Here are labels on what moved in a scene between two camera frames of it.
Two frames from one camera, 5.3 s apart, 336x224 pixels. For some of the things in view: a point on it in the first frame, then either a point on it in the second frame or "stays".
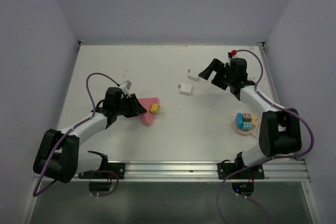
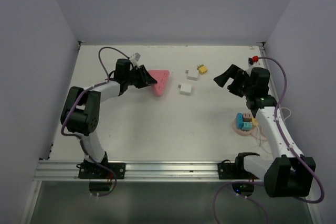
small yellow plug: [255, 121] stays
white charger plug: [185, 88] stays
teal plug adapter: [247, 126] stays
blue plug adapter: [239, 120] stays
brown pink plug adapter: [247, 117] stays
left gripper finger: [134, 107] → [144, 79]
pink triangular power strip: [148, 117] → [162, 77]
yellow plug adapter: [155, 108] → [201, 68]
